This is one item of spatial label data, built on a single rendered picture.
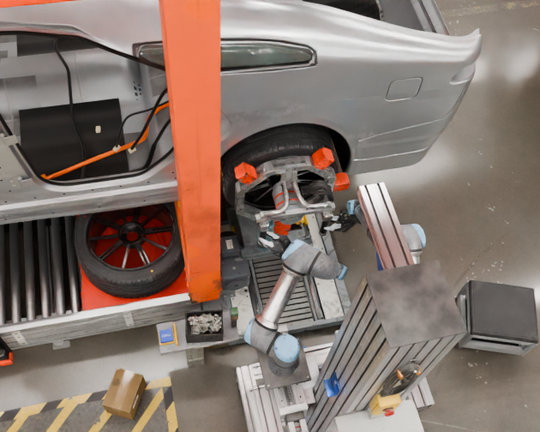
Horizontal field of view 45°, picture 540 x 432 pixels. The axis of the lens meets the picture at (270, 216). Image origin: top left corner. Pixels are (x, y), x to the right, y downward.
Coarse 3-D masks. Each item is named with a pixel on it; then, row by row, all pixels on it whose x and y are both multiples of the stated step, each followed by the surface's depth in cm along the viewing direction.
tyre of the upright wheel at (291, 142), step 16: (272, 128) 336; (288, 128) 336; (304, 128) 340; (320, 128) 348; (240, 144) 339; (256, 144) 333; (272, 144) 331; (288, 144) 331; (304, 144) 334; (320, 144) 339; (224, 160) 348; (240, 160) 336; (256, 160) 333; (336, 160) 351; (224, 176) 347; (224, 192) 354; (272, 208) 380
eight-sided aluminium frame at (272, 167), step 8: (272, 160) 332; (280, 160) 333; (288, 160) 333; (296, 160) 334; (304, 160) 333; (312, 160) 336; (256, 168) 335; (264, 168) 331; (272, 168) 330; (280, 168) 330; (288, 168) 331; (296, 168) 332; (304, 168) 333; (312, 168) 335; (328, 168) 347; (264, 176) 332; (328, 176) 346; (240, 184) 340; (256, 184) 337; (328, 184) 353; (240, 192) 340; (240, 200) 347; (312, 200) 373; (320, 200) 368; (240, 208) 357; (248, 208) 365; (256, 208) 370; (248, 216) 364
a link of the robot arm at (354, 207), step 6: (348, 204) 340; (354, 204) 338; (360, 204) 335; (348, 210) 341; (354, 210) 336; (360, 210) 330; (360, 216) 327; (366, 222) 318; (366, 228) 317; (372, 240) 308
